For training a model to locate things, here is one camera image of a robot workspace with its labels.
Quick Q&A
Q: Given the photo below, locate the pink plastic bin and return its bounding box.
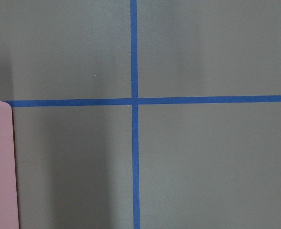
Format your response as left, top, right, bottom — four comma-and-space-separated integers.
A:
0, 101, 19, 229

